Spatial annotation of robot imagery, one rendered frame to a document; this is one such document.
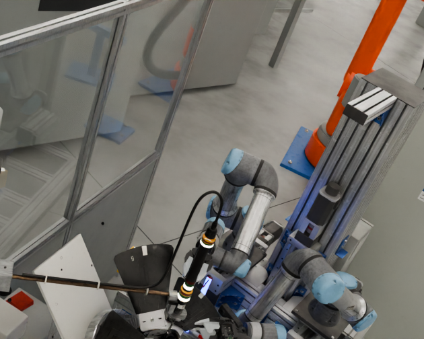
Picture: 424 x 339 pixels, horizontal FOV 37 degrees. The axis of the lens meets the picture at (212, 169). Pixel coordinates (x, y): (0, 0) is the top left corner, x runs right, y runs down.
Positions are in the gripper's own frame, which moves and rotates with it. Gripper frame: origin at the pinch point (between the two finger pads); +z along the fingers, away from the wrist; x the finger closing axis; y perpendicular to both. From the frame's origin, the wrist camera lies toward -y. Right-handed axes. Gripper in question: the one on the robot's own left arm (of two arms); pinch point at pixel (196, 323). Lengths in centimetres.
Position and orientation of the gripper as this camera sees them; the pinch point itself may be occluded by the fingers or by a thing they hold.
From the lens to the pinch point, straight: 240.8
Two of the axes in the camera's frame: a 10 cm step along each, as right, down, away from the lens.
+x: -3.3, 7.3, 6.0
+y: 1.5, 6.7, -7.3
